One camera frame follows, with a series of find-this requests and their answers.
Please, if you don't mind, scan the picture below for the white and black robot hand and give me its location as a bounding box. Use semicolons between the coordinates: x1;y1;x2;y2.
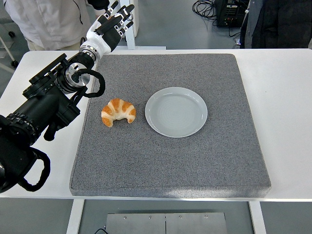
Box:
81;0;136;56

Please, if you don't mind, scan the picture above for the golden croissant bread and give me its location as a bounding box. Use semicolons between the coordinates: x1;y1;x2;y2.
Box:
101;98;137;128

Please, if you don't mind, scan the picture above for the round pale grey plate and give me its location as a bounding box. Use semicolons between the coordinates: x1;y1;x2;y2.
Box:
144;87;208;138

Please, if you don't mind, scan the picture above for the grey metal plate with screws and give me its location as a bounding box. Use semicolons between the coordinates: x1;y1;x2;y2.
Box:
105;212;228;234

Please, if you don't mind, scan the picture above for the white table column with base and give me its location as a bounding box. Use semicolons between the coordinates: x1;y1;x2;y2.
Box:
114;14;169;51

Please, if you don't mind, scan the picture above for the white cabinet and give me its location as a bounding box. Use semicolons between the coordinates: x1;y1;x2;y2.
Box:
133;0;139;38

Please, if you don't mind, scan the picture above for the person in light clothing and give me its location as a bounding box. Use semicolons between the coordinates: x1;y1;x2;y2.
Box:
4;0;110;51

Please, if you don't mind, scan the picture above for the grey stool with wheels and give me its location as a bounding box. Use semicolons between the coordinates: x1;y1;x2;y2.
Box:
0;29;20;69

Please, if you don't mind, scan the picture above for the black equipment box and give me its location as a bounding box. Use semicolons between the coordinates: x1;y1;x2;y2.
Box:
214;0;249;28

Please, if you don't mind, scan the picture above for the grey speckled mat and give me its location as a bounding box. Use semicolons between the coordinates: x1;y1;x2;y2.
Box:
69;53;272;198

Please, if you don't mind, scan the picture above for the white table leg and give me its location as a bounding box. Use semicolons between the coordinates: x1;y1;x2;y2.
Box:
248;201;267;234
66;199;85;234

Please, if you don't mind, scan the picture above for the bundle of black floor cables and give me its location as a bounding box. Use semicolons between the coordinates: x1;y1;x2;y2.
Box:
192;0;218;20

